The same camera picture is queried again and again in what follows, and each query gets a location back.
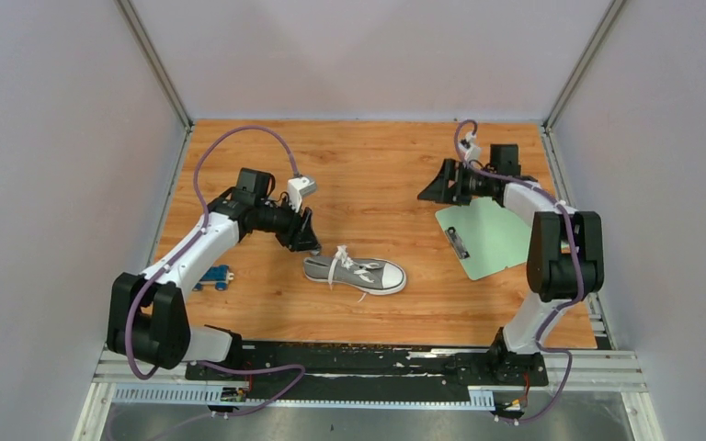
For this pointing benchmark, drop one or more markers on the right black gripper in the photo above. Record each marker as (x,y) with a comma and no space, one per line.
(436,191)

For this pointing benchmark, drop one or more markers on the green clipboard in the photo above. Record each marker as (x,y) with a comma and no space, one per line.
(485,237)

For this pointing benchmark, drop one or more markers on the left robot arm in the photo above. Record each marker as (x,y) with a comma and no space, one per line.
(148,319)

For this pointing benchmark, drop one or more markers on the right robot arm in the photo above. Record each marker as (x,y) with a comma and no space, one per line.
(565,259)

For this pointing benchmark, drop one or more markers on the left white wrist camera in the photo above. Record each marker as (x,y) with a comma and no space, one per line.
(298,188)

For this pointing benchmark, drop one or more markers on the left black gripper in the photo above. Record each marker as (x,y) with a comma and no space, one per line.
(299,235)

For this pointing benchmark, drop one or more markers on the white shoelace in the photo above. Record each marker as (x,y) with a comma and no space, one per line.
(362,274)

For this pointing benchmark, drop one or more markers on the grey canvas sneaker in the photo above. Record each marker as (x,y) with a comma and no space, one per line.
(394,278)

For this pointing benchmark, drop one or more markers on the blue red toy car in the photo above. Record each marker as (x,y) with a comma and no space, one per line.
(218,277)

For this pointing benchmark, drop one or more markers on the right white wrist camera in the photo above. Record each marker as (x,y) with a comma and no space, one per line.
(469,151)

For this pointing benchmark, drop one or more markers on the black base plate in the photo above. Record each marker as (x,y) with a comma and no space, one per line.
(353,372)

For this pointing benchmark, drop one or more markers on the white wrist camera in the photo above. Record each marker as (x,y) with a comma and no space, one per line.
(469,151)
(298,188)

